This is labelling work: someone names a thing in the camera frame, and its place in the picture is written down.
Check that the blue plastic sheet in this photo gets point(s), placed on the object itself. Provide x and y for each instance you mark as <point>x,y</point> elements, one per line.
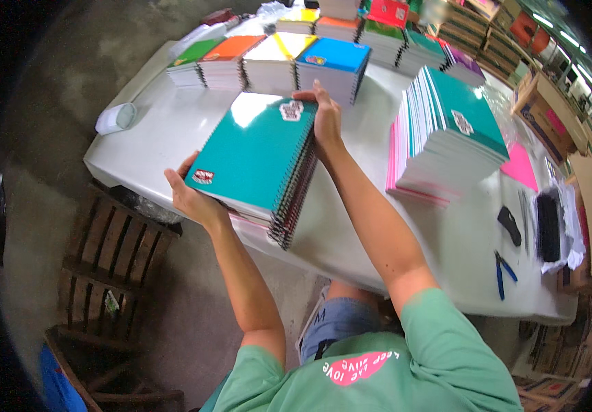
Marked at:
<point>59,383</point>

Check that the stack of purple notebooks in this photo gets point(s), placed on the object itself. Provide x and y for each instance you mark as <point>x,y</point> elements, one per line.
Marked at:
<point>464,67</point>

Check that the pink paper sheet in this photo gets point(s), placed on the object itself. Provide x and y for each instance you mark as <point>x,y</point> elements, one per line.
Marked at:
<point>521,167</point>

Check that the wooden chair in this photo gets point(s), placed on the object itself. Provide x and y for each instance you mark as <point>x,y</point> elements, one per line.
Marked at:
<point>100,371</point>

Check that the stack of red notebooks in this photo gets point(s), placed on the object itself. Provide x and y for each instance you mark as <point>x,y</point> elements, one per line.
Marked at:
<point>388,13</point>

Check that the bundle of black spiral coils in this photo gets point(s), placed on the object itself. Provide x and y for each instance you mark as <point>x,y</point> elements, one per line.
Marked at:
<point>549,226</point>

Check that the clear plastic bag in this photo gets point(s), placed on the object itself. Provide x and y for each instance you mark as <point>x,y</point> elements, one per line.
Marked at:
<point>272,10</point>

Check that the white plastic wrapping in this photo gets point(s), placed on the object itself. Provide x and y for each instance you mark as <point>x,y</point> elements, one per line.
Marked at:
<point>574,242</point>

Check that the wooden crate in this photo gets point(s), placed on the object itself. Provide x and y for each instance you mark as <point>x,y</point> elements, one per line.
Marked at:
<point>110,257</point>

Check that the teal spiral notebook bundle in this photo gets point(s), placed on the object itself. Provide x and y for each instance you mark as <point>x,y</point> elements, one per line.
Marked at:
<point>254,154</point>

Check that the person's legs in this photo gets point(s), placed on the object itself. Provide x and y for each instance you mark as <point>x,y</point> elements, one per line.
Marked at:
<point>334,322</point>

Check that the stack of orange notebooks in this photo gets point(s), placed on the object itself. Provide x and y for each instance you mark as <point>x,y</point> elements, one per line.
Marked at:
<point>337,28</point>
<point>223,64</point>

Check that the stack of blue notebooks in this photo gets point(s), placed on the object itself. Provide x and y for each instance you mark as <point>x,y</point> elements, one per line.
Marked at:
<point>332,67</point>

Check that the tall stack of teal notebooks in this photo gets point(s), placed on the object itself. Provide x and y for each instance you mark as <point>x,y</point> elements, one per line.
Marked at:
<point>450,139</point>

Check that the stack of yellow notebooks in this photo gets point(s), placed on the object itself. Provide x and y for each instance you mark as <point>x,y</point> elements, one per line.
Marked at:
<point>296,21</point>
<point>270,67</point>

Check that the person's left hand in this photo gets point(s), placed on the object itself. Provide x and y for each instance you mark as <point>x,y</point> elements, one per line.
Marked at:
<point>193,203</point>

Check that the open cardboard box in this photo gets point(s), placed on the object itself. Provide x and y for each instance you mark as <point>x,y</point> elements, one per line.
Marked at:
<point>548,116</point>

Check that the black hand tool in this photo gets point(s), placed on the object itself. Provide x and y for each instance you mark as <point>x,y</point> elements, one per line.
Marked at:
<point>509,225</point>

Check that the white tape roll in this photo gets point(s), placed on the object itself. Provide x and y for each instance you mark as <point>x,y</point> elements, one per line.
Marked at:
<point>115,118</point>

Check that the heap of flattened cartons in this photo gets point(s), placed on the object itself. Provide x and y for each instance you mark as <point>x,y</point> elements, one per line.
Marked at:
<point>558,355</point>

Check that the pile of cardboard cartons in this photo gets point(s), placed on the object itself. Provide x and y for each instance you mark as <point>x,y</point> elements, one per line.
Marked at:
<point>481,36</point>

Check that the stack of green notebooks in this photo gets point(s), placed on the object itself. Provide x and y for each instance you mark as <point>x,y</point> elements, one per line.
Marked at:
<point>383,44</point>
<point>187,64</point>

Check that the low stack of teal notebooks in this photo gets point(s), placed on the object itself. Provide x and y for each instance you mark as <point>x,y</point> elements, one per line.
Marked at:
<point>422,51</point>

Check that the person's body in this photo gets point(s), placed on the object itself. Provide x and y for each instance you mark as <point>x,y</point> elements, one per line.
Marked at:
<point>378,371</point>

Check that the person's right hand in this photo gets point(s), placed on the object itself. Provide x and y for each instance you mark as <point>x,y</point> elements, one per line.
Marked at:
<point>328,126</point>

